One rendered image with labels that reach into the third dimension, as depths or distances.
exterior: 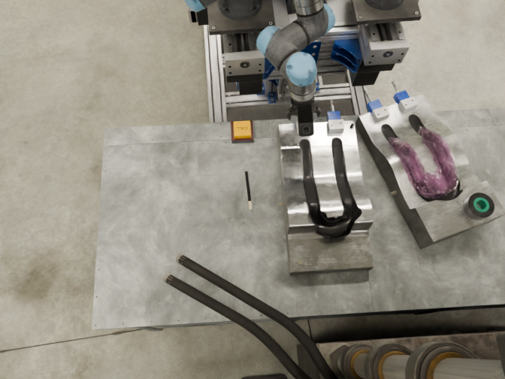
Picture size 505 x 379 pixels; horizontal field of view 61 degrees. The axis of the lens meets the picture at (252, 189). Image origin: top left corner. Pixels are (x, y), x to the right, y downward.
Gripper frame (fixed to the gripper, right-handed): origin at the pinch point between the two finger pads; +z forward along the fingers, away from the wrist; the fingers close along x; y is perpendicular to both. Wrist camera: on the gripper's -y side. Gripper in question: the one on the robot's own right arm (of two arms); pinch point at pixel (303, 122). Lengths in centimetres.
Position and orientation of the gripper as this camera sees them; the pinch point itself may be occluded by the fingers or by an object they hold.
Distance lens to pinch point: 144.6
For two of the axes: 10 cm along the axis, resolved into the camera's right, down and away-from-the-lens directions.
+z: 1.3, 2.0, 9.7
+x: -9.9, 0.9, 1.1
